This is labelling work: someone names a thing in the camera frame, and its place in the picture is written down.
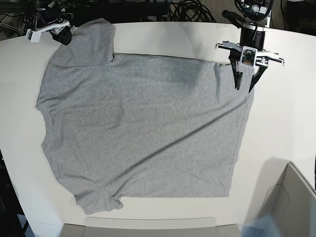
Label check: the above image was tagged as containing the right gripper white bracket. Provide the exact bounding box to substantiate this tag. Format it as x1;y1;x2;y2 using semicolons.
25;18;75;45

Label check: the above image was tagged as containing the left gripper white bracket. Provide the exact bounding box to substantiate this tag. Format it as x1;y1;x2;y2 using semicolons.
215;41;285;92

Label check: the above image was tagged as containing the grey T-shirt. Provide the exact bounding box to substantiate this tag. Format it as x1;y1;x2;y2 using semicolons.
36;19;254;215

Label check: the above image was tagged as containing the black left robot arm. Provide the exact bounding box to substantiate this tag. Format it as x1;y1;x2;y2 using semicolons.
215;0;284;91

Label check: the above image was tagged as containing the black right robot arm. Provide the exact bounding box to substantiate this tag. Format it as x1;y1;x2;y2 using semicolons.
25;0;75;45

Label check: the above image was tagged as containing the grey bin right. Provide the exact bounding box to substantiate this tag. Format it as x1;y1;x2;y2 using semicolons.
257;162;316;237

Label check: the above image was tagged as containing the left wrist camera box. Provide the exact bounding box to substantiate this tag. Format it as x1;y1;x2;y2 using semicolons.
240;46;258;68

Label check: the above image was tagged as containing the black coiled cable bundle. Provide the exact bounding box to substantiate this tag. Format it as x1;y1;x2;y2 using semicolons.
167;0;217;23

